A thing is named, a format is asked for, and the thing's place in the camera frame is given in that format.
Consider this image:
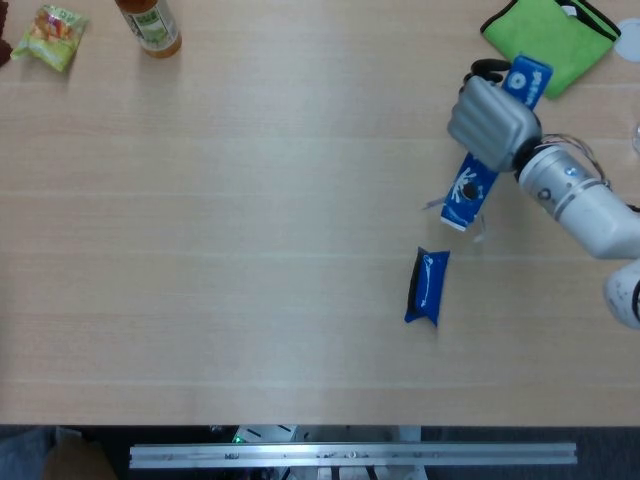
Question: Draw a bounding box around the green microfiber cloth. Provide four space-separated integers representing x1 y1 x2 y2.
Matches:
480 0 622 100

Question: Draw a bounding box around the blue cookie box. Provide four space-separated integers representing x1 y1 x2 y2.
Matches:
422 52 556 244

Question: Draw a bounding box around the dark red object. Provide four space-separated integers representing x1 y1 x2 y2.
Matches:
0 0 13 68

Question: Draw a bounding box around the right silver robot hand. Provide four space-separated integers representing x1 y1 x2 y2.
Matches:
446 58 544 174

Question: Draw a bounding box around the aluminium profile rail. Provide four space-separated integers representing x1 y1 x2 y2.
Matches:
129 441 579 470

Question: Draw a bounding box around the green snack packet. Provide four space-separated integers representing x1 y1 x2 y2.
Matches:
10 4 92 73

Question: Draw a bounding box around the orange drink bottle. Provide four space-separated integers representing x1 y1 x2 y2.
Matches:
114 0 183 60

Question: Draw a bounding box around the small blue cookie packet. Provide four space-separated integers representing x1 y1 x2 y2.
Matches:
403 245 451 328

